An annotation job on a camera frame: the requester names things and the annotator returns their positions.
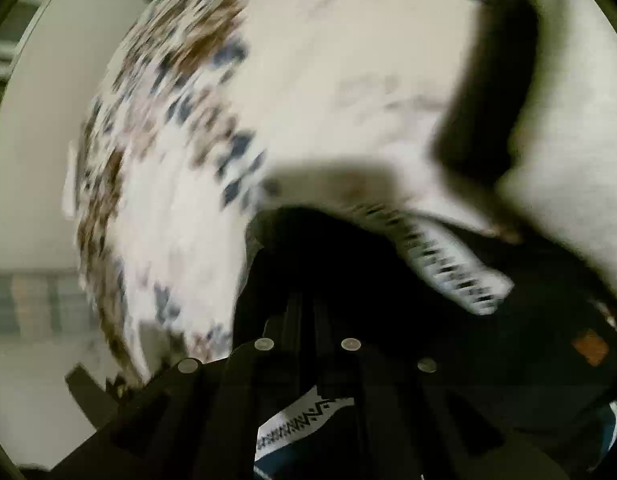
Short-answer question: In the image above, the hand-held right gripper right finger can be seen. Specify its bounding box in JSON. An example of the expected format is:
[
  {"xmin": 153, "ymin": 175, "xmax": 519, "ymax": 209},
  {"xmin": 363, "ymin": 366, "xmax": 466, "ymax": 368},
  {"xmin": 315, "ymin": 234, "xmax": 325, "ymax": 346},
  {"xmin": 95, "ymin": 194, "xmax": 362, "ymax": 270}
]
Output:
[{"xmin": 313, "ymin": 297, "xmax": 574, "ymax": 480}]

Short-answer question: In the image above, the floral bedsheet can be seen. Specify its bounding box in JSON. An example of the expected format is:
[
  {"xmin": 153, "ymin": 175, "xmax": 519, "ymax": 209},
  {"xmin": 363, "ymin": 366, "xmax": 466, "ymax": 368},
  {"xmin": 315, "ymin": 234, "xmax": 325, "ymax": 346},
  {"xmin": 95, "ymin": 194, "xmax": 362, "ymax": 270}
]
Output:
[{"xmin": 63, "ymin": 0, "xmax": 617, "ymax": 381}]

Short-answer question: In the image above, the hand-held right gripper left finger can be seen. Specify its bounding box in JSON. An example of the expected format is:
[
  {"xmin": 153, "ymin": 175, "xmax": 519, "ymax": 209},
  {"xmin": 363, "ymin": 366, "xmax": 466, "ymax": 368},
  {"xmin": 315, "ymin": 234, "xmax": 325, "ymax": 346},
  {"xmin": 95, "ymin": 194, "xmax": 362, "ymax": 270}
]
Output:
[{"xmin": 53, "ymin": 292, "xmax": 311, "ymax": 480}]

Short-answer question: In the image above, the black striped sweater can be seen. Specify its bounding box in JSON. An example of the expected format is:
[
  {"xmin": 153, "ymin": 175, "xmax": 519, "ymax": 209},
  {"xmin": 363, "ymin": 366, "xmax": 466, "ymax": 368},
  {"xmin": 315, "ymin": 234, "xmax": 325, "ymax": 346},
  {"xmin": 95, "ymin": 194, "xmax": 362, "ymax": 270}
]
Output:
[{"xmin": 233, "ymin": 0, "xmax": 617, "ymax": 480}]

